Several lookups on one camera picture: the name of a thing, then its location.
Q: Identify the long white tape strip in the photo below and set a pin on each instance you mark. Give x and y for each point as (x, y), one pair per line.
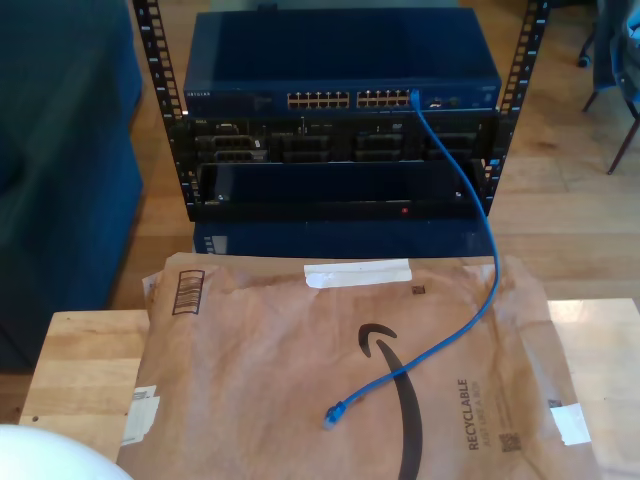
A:
(357, 274)

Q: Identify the black rack tray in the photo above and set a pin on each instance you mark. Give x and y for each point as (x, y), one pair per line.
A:
(325, 182)

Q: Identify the black rack server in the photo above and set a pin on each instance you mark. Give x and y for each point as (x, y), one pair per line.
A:
(300, 145)

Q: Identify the brown paper mailer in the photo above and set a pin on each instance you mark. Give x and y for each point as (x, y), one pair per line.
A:
(275, 350)

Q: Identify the torn white label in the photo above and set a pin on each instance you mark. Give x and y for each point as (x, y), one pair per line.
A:
(141, 415)

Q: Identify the blue sofa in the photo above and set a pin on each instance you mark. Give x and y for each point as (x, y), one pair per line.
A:
(60, 175)

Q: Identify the short white tape strip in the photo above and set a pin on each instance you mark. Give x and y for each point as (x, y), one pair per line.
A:
(570, 425)

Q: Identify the dark metal chair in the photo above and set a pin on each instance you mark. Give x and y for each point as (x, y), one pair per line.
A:
(622, 150)

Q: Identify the office chair caster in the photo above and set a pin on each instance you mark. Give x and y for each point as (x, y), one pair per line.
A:
(584, 61)

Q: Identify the grey-blue jacket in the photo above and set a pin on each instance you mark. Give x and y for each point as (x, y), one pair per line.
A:
(617, 55)

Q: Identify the blue network switch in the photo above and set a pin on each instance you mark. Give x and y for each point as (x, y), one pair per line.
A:
(340, 55)

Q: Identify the black rack frame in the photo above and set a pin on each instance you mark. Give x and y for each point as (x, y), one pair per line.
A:
(160, 60)

